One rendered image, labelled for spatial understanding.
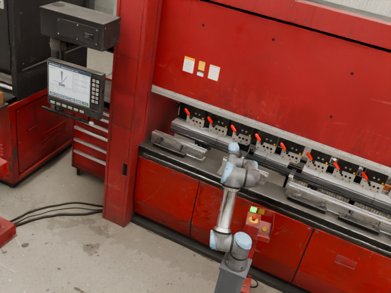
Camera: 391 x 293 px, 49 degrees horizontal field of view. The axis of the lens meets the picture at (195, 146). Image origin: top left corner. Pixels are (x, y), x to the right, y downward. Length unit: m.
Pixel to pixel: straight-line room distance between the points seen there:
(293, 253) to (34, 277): 2.07
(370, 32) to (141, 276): 2.52
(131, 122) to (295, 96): 1.31
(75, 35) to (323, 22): 1.64
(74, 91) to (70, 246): 1.42
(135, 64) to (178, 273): 1.78
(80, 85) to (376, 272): 2.58
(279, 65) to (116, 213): 2.04
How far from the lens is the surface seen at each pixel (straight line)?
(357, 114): 3.06
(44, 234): 4.06
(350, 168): 3.23
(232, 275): 2.84
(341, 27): 2.90
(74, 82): 3.20
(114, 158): 3.73
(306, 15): 2.92
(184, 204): 3.72
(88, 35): 3.04
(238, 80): 3.16
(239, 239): 2.71
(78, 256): 3.85
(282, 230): 3.50
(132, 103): 3.39
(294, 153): 3.25
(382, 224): 3.45
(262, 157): 3.64
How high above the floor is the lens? 2.78
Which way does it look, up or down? 31 degrees down
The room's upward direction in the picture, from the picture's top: 11 degrees clockwise
